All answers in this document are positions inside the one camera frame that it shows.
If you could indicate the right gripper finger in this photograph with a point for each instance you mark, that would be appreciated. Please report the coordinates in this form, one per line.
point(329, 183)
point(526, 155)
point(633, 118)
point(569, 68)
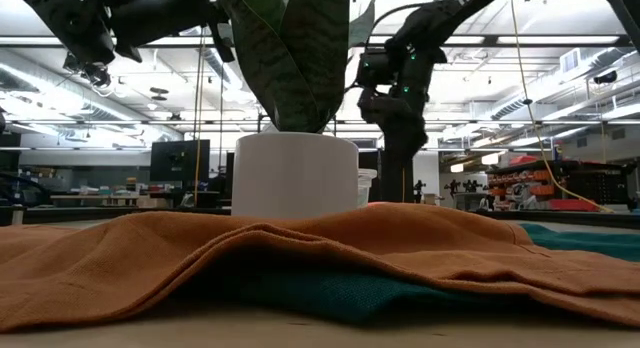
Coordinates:
point(392, 173)
point(409, 175)

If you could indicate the green snake plant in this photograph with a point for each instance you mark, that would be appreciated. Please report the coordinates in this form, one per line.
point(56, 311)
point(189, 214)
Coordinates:
point(295, 63)

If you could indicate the teal cloth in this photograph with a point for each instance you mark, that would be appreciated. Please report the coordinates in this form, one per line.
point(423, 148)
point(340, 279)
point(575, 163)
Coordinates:
point(325, 293)

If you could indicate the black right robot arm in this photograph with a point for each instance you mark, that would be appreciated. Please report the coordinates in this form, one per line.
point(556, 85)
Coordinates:
point(450, 8)

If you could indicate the clear plastic tupperware container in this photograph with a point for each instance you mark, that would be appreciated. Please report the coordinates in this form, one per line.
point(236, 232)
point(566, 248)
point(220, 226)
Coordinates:
point(365, 185)

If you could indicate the white plant pot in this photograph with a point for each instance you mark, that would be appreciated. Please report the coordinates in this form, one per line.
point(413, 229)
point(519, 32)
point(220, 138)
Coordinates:
point(295, 175)

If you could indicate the shelf with orange bins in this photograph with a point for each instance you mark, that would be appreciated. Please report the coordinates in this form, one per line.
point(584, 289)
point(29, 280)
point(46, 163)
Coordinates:
point(550, 185)

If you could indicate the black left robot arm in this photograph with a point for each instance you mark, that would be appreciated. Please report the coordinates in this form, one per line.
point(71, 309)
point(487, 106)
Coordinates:
point(75, 23)

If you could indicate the orange cloth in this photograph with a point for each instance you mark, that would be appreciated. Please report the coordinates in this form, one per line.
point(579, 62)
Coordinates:
point(150, 258)

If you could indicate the black flat screen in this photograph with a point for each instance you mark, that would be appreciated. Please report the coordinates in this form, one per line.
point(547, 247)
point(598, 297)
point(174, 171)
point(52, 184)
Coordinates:
point(175, 160)

